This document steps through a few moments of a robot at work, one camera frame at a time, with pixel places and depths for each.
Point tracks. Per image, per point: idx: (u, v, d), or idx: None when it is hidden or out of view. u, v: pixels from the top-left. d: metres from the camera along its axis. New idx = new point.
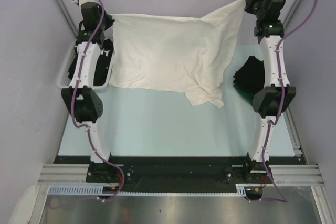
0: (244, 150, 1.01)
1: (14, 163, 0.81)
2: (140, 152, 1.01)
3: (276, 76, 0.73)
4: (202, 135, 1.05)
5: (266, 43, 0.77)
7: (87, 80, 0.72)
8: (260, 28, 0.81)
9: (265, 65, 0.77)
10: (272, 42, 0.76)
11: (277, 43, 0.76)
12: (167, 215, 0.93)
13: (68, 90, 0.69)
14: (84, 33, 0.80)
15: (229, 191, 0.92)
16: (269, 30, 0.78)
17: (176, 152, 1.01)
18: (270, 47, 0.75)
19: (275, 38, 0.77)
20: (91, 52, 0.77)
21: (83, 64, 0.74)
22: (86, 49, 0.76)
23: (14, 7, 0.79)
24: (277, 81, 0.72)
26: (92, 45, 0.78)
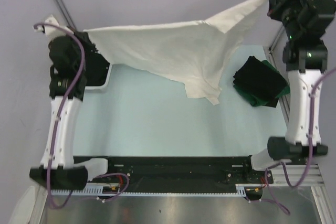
0: (242, 150, 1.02)
1: (14, 164, 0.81)
2: (140, 152, 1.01)
3: (306, 131, 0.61)
4: (201, 135, 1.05)
5: (301, 81, 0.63)
7: (63, 157, 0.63)
8: (293, 52, 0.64)
9: (293, 113, 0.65)
10: (307, 81, 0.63)
11: (313, 83, 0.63)
12: (167, 215, 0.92)
13: (39, 172, 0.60)
14: (59, 83, 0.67)
15: (229, 191, 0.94)
16: (305, 59, 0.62)
17: (176, 152, 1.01)
18: (304, 89, 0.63)
19: (312, 74, 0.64)
20: (67, 113, 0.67)
21: (58, 130, 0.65)
22: (61, 110, 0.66)
23: (14, 7, 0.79)
24: (306, 137, 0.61)
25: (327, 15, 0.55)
26: (67, 102, 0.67)
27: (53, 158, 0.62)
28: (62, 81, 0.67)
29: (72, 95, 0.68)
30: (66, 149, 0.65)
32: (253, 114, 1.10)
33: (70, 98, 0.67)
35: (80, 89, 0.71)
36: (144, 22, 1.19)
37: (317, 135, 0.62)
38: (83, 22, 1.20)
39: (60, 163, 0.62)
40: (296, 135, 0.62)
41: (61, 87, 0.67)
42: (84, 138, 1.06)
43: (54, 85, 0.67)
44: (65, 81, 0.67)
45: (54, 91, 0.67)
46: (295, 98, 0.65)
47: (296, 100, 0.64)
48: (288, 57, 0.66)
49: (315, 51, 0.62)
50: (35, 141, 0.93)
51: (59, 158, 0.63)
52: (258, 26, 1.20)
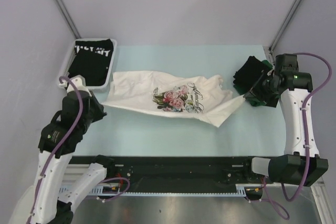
0: (244, 150, 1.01)
1: (14, 164, 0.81)
2: (140, 152, 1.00)
3: (302, 141, 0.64)
4: (203, 135, 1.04)
5: (290, 97, 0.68)
7: (42, 216, 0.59)
8: (281, 79, 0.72)
9: (288, 127, 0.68)
10: (297, 97, 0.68)
11: (303, 99, 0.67)
12: (167, 215, 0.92)
13: None
14: (49, 135, 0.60)
15: (229, 191, 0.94)
16: (293, 81, 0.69)
17: (176, 152, 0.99)
18: (295, 104, 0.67)
19: (301, 91, 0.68)
20: (52, 171, 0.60)
21: (40, 189, 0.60)
22: (45, 168, 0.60)
23: (14, 7, 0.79)
24: (303, 148, 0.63)
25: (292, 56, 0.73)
26: (54, 160, 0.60)
27: (33, 214, 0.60)
28: (53, 132, 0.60)
29: (59, 154, 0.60)
30: (48, 206, 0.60)
32: (253, 115, 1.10)
33: (56, 156, 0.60)
35: (71, 146, 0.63)
36: (144, 22, 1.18)
37: (314, 148, 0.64)
38: (83, 22, 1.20)
39: (38, 220, 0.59)
40: (294, 146, 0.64)
41: (50, 140, 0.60)
42: (84, 138, 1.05)
43: (44, 132, 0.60)
44: (56, 133, 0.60)
45: (43, 142, 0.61)
46: (289, 115, 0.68)
47: (290, 116, 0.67)
48: (279, 84, 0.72)
49: (301, 77, 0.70)
50: (36, 141, 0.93)
51: (38, 216, 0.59)
52: (258, 25, 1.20)
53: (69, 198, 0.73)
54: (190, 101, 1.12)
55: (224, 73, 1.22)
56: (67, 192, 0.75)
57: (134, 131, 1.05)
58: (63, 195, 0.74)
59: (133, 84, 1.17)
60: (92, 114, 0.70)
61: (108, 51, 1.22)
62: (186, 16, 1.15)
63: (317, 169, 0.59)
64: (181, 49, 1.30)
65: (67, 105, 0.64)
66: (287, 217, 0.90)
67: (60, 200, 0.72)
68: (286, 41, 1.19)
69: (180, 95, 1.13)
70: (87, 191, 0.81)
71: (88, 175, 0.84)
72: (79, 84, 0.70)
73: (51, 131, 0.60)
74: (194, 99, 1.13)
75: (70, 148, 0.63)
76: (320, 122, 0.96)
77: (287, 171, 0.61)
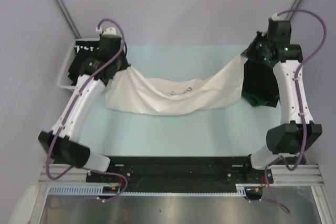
0: (243, 150, 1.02)
1: (14, 163, 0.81)
2: (142, 152, 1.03)
3: (297, 110, 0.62)
4: (202, 136, 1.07)
5: (282, 70, 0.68)
7: (72, 129, 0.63)
8: (273, 52, 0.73)
9: (283, 100, 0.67)
10: (290, 68, 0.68)
11: (294, 70, 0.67)
12: (167, 215, 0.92)
13: (45, 138, 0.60)
14: (90, 63, 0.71)
15: (229, 191, 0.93)
16: (284, 53, 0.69)
17: (176, 153, 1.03)
18: (287, 75, 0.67)
19: (292, 62, 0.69)
20: (88, 92, 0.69)
21: (74, 104, 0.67)
22: (83, 87, 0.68)
23: (13, 7, 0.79)
24: (298, 116, 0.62)
25: (284, 22, 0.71)
26: (92, 82, 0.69)
27: (63, 127, 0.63)
28: (94, 62, 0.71)
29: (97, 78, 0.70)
30: (77, 123, 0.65)
32: (253, 115, 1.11)
33: (94, 79, 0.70)
35: (106, 77, 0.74)
36: (144, 22, 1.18)
37: (309, 115, 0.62)
38: (83, 22, 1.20)
39: (67, 132, 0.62)
40: (290, 115, 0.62)
41: (91, 67, 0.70)
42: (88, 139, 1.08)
43: (86, 62, 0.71)
44: (97, 62, 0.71)
45: (84, 67, 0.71)
46: (283, 87, 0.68)
47: (284, 87, 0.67)
48: (271, 58, 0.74)
49: (290, 49, 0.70)
50: (36, 140, 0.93)
51: (67, 128, 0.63)
52: (258, 25, 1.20)
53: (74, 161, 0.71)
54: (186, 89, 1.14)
55: None
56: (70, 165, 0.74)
57: (137, 133, 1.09)
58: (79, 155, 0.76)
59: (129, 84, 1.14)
60: (120, 59, 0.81)
61: None
62: (186, 16, 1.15)
63: (313, 133, 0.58)
64: (180, 49, 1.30)
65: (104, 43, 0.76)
66: (287, 210, 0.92)
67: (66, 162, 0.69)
68: None
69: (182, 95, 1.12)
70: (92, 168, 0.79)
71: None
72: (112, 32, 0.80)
73: (92, 61, 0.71)
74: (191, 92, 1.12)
75: (105, 77, 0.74)
76: (320, 123, 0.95)
77: (286, 140, 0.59)
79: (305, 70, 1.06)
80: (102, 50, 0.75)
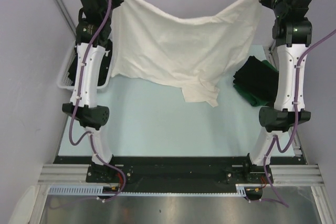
0: (244, 150, 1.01)
1: (14, 163, 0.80)
2: (140, 151, 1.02)
3: (292, 99, 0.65)
4: (202, 135, 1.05)
5: (286, 54, 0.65)
7: (89, 98, 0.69)
8: (281, 28, 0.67)
9: (280, 82, 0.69)
10: (294, 53, 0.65)
11: (298, 56, 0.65)
12: (167, 215, 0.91)
13: (68, 107, 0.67)
14: (84, 29, 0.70)
15: (229, 191, 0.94)
16: (292, 34, 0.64)
17: (177, 152, 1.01)
18: (291, 61, 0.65)
19: (298, 46, 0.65)
20: (92, 60, 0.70)
21: (83, 75, 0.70)
22: (86, 56, 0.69)
23: (14, 8, 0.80)
24: (292, 104, 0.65)
25: None
26: (92, 50, 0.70)
27: (81, 98, 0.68)
28: (88, 27, 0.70)
29: (96, 43, 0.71)
30: (91, 92, 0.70)
32: (253, 115, 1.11)
33: (94, 45, 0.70)
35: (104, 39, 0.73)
36: None
37: (302, 104, 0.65)
38: None
39: (85, 103, 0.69)
40: (284, 102, 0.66)
41: (86, 33, 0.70)
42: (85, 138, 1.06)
43: (80, 29, 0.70)
44: (90, 26, 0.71)
45: (80, 35, 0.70)
46: (283, 70, 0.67)
47: (284, 73, 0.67)
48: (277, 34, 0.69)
49: (299, 27, 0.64)
50: (36, 140, 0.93)
51: (84, 98, 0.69)
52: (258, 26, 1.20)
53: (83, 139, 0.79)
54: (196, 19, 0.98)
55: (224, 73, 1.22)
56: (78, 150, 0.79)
57: (136, 133, 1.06)
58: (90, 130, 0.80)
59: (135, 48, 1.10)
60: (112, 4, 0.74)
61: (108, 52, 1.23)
62: (186, 16, 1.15)
63: (302, 118, 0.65)
64: None
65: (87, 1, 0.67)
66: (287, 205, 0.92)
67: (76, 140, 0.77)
68: None
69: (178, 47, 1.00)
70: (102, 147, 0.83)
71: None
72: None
73: (85, 25, 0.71)
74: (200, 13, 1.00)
75: (104, 39, 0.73)
76: (319, 123, 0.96)
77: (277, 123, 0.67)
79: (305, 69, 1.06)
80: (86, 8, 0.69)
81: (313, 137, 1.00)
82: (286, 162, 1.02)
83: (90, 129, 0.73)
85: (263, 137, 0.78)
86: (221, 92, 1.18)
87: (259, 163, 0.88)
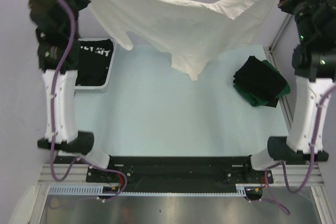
0: (244, 150, 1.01)
1: (14, 163, 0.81)
2: (140, 152, 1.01)
3: (308, 140, 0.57)
4: (202, 135, 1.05)
5: (308, 91, 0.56)
7: (66, 132, 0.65)
8: (305, 56, 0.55)
9: (297, 116, 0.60)
10: (317, 89, 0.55)
11: (323, 93, 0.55)
12: (167, 215, 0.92)
13: (45, 144, 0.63)
14: (46, 53, 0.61)
15: (229, 191, 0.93)
16: (318, 67, 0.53)
17: (177, 152, 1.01)
18: (312, 98, 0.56)
19: (324, 82, 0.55)
20: (62, 89, 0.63)
21: (55, 107, 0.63)
22: (54, 87, 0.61)
23: (14, 7, 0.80)
24: (307, 146, 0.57)
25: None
26: (61, 78, 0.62)
27: (56, 134, 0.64)
28: (50, 49, 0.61)
29: (64, 70, 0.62)
30: (66, 123, 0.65)
32: (253, 115, 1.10)
33: (61, 73, 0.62)
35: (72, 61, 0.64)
36: None
37: (319, 144, 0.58)
38: (83, 21, 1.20)
39: (62, 138, 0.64)
40: (299, 142, 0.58)
41: (50, 57, 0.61)
42: None
43: (41, 52, 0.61)
44: (53, 49, 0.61)
45: (43, 62, 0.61)
46: (302, 105, 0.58)
47: (303, 110, 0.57)
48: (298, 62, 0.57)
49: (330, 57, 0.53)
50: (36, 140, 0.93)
51: (61, 133, 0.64)
52: None
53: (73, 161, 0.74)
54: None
55: (224, 73, 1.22)
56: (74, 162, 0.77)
57: (136, 132, 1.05)
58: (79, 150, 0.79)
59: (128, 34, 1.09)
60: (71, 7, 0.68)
61: (108, 52, 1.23)
62: None
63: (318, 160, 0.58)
64: None
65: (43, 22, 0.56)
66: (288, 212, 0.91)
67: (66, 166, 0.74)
68: (288, 41, 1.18)
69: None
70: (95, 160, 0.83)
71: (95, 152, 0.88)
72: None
73: (47, 48, 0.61)
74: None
75: (73, 62, 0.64)
76: None
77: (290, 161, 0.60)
79: None
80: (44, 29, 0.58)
81: None
82: None
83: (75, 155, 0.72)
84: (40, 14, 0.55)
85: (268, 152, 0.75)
86: (221, 91, 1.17)
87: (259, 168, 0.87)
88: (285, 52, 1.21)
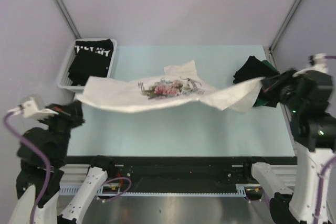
0: (244, 150, 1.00)
1: (14, 163, 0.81)
2: (139, 152, 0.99)
3: (312, 210, 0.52)
4: (203, 134, 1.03)
5: (308, 159, 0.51)
7: None
8: (301, 126, 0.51)
9: (300, 178, 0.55)
10: (317, 159, 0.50)
11: (324, 164, 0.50)
12: (167, 215, 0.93)
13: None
14: (24, 187, 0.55)
15: (229, 191, 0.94)
16: (317, 139, 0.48)
17: (177, 152, 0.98)
18: (312, 168, 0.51)
19: (323, 150, 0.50)
20: (41, 219, 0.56)
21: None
22: (32, 217, 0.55)
23: (14, 7, 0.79)
24: (312, 216, 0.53)
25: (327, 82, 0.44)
26: (38, 210, 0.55)
27: None
28: (29, 184, 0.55)
29: (42, 203, 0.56)
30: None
32: (253, 115, 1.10)
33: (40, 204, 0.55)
35: (53, 189, 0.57)
36: (144, 22, 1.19)
37: (325, 215, 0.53)
38: (83, 21, 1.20)
39: None
40: (302, 214, 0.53)
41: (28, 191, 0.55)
42: (84, 138, 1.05)
43: (19, 185, 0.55)
44: (30, 185, 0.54)
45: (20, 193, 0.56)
46: (303, 170, 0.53)
47: (304, 177, 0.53)
48: (298, 134, 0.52)
49: (330, 124, 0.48)
50: None
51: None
52: (258, 26, 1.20)
53: (72, 214, 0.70)
54: (187, 86, 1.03)
55: (224, 73, 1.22)
56: (70, 207, 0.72)
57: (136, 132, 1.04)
58: (66, 211, 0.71)
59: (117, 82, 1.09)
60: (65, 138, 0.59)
61: (108, 52, 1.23)
62: (186, 16, 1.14)
63: None
64: (181, 49, 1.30)
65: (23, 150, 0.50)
66: None
67: (63, 216, 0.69)
68: (289, 41, 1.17)
69: (174, 85, 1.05)
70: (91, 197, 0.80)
71: (88, 183, 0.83)
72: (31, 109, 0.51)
73: (25, 182, 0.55)
74: (191, 85, 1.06)
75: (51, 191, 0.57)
76: None
77: None
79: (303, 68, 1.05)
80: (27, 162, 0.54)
81: None
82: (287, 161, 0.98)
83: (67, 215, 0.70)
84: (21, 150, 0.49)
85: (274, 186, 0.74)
86: (221, 92, 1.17)
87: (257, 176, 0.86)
88: (285, 53, 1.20)
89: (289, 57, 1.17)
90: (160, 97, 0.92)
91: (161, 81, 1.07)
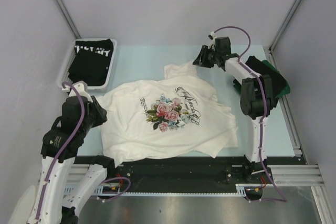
0: (243, 150, 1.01)
1: (14, 163, 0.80)
2: (139, 153, 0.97)
3: (248, 73, 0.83)
4: (205, 134, 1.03)
5: (229, 63, 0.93)
7: (57, 185, 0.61)
8: (221, 61, 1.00)
9: (238, 76, 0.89)
10: (234, 61, 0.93)
11: (237, 60, 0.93)
12: (167, 215, 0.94)
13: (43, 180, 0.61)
14: (51, 141, 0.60)
15: (229, 191, 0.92)
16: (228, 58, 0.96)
17: (178, 153, 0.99)
18: (233, 63, 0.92)
19: (233, 60, 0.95)
20: (56, 176, 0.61)
21: (44, 195, 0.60)
22: (50, 173, 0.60)
23: (14, 8, 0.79)
24: (250, 75, 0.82)
25: (225, 39, 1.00)
26: (58, 164, 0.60)
27: (48, 182, 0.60)
28: (55, 138, 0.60)
29: (62, 159, 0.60)
30: (61, 178, 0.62)
32: None
33: (60, 160, 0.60)
35: (73, 150, 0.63)
36: (144, 22, 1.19)
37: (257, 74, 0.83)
38: (83, 22, 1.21)
39: (52, 190, 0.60)
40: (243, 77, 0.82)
41: (53, 146, 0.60)
42: (86, 138, 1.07)
43: (46, 138, 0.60)
44: (58, 139, 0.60)
45: (45, 148, 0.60)
46: (235, 70, 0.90)
47: (233, 72, 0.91)
48: (221, 65, 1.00)
49: (230, 55, 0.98)
50: (36, 140, 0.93)
51: (44, 221, 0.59)
52: (258, 25, 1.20)
53: (72, 202, 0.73)
54: (186, 110, 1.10)
55: (224, 74, 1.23)
56: (70, 196, 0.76)
57: (136, 132, 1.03)
58: (66, 200, 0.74)
59: (120, 99, 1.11)
60: (91, 119, 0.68)
61: (108, 52, 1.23)
62: (185, 15, 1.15)
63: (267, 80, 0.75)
64: (181, 49, 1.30)
65: (68, 108, 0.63)
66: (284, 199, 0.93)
67: (64, 206, 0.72)
68: (289, 41, 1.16)
69: (174, 107, 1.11)
70: (90, 192, 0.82)
71: (88, 177, 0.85)
72: (81, 89, 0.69)
73: (53, 136, 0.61)
74: (189, 107, 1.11)
75: (73, 151, 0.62)
76: (320, 123, 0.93)
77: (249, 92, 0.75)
79: (303, 68, 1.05)
80: (64, 117, 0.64)
81: (313, 137, 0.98)
82: (287, 162, 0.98)
83: (69, 204, 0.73)
84: (70, 105, 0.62)
85: (251, 127, 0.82)
86: (221, 92, 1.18)
87: (256, 159, 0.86)
88: (285, 52, 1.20)
89: (289, 56, 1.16)
90: (164, 121, 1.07)
91: (161, 99, 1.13)
